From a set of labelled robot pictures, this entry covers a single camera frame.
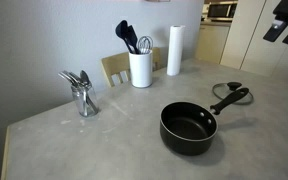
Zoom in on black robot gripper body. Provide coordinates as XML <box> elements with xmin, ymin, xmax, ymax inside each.
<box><xmin>272</xmin><ymin>0</ymin><xmax>288</xmax><ymax>27</ymax></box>

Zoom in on glass lid with black knob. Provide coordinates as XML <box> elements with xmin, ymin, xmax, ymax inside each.
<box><xmin>212</xmin><ymin>81</ymin><xmax>254</xmax><ymax>106</ymax></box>

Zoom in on microwave oven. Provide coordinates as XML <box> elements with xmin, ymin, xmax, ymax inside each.
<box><xmin>206</xmin><ymin>0</ymin><xmax>238</xmax><ymax>22</ymax></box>

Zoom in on beige low cabinet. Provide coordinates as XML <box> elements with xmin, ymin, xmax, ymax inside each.
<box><xmin>194</xmin><ymin>22</ymin><xmax>231</xmax><ymax>65</ymax></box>

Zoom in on white paper towel roll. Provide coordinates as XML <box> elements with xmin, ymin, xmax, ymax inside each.
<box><xmin>166</xmin><ymin>24</ymin><xmax>186</xmax><ymax>77</ymax></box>

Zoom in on metal whisk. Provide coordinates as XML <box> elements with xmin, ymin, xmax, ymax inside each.
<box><xmin>136</xmin><ymin>35</ymin><xmax>154</xmax><ymax>55</ymax></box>

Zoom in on white utensil holder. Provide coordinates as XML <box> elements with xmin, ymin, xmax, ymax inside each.
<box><xmin>128</xmin><ymin>49</ymin><xmax>154</xmax><ymax>89</ymax></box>

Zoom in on black plastic spatula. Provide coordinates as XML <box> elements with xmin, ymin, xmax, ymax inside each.
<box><xmin>127</xmin><ymin>24</ymin><xmax>141</xmax><ymax>55</ymax></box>

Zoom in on black kitchen utensils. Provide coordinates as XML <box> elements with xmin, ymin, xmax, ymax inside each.
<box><xmin>114</xmin><ymin>19</ymin><xmax>136</xmax><ymax>55</ymax></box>

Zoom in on light wooden chair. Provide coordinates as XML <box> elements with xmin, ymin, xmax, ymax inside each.
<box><xmin>100</xmin><ymin>47</ymin><xmax>163</xmax><ymax>88</ymax></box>

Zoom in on glass jar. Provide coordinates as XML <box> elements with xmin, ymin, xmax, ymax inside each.
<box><xmin>70</xmin><ymin>83</ymin><xmax>100</xmax><ymax>118</ymax></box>

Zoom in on black pot with handle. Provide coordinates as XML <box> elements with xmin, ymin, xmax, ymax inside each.
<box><xmin>159</xmin><ymin>87</ymin><xmax>251</xmax><ymax>157</ymax></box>

